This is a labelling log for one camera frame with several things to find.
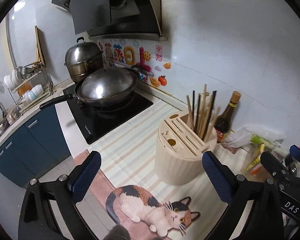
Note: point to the orange slice wall sticker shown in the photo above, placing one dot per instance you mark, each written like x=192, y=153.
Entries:
x=167, y=66

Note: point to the orange half wall sticker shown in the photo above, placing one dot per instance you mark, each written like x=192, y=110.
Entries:
x=153, y=82

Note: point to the metal dish rack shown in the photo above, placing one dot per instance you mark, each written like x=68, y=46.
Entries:
x=46, y=80

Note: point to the bundle of chopsticks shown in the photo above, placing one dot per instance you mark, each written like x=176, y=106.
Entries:
x=202, y=120

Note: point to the wooden cutting board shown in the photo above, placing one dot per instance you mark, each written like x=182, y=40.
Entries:
x=39, y=47

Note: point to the grey fuzzy object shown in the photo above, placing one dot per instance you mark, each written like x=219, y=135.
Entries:
x=119, y=233

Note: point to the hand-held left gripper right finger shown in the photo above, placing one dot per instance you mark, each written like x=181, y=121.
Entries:
x=215, y=175

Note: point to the green vegetable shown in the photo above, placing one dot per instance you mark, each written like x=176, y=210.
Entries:
x=256, y=138

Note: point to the black glass cooktop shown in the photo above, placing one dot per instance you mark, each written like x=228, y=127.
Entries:
x=109, y=123

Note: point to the steel wok lid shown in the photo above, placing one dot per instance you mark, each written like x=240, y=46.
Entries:
x=107, y=85

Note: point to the beige utensil holder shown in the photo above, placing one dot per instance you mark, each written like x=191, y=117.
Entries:
x=180, y=165

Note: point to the blue kitchen cabinet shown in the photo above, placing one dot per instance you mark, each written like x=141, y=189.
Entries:
x=39, y=140

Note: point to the colourful cartoon wall sticker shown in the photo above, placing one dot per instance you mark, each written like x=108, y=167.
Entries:
x=130, y=55

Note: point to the steel steamer pot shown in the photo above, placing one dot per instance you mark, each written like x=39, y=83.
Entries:
x=83, y=57

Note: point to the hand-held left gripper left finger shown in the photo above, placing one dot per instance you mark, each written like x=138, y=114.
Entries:
x=89, y=170

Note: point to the red square wall sticker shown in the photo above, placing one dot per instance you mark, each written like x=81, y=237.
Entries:
x=159, y=53

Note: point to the black wok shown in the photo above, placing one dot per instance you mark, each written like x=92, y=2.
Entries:
x=102, y=103

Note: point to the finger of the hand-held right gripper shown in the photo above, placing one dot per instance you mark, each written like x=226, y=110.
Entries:
x=298, y=152
x=272, y=165

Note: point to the clear plastic bag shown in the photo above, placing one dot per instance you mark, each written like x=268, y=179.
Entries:
x=240, y=136

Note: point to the striped cat print mat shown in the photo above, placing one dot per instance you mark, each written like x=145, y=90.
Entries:
x=130, y=155

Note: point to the persimmon wall sticker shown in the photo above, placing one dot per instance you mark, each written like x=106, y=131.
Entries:
x=163, y=81

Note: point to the black range hood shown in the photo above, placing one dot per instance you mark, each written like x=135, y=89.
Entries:
x=94, y=5

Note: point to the yellow vegetable piece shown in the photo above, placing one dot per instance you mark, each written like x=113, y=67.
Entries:
x=255, y=158

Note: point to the rows of white bowls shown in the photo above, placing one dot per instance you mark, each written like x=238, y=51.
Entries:
x=36, y=92

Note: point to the dark sauce bottle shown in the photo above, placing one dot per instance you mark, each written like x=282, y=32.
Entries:
x=223, y=126

